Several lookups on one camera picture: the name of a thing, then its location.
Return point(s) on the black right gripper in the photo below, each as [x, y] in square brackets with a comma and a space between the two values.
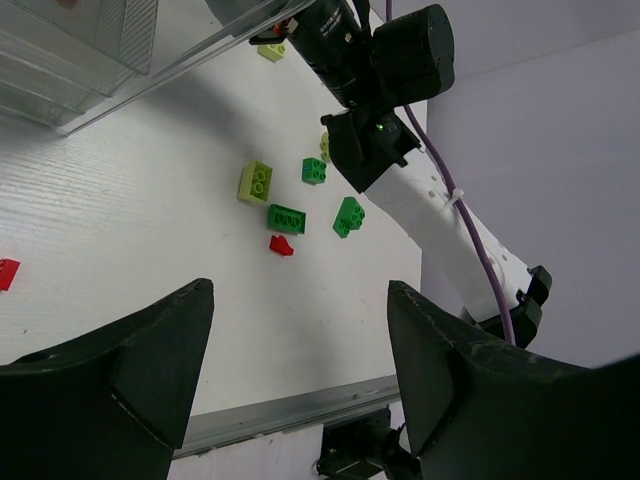
[333, 39]

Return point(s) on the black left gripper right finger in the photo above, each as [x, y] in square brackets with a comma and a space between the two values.
[477, 407]

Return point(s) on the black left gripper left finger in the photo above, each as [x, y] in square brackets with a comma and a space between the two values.
[113, 403]

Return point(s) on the light yellow-green square lego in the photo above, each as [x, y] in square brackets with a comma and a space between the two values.
[272, 52]

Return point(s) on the pale yellow-green sloped lego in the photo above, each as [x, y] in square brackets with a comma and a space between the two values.
[324, 147]

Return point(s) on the yellow-green rectangular lego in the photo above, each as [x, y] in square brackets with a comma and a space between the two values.
[255, 183]

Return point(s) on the red lego brick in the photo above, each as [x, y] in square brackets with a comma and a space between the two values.
[8, 271]

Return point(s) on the clear plastic containers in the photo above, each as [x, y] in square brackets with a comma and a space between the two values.
[67, 64]

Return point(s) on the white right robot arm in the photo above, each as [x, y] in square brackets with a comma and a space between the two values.
[376, 143]

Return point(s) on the dark green square lego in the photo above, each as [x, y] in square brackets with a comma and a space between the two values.
[314, 171]

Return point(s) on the dark green stepped lego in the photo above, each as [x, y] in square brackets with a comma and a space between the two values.
[350, 217]

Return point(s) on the dark green rectangular lego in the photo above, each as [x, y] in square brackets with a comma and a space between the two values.
[286, 220]

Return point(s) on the small red sloped lego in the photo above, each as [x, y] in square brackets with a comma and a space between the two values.
[280, 245]

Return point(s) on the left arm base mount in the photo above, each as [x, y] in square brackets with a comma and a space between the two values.
[365, 446]

